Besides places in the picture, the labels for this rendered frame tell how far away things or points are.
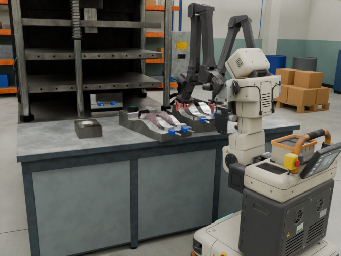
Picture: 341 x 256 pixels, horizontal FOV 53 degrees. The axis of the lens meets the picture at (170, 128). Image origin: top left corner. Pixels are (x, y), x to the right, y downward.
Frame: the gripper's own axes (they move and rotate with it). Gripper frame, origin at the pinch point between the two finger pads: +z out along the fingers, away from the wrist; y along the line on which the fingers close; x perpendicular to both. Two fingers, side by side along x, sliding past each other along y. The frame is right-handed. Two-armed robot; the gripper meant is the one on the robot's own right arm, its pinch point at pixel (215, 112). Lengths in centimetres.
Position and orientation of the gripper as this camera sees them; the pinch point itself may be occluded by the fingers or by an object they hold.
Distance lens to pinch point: 242.3
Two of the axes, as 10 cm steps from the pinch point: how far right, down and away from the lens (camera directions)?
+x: 4.1, 2.2, -8.9
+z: -0.1, 9.7, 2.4
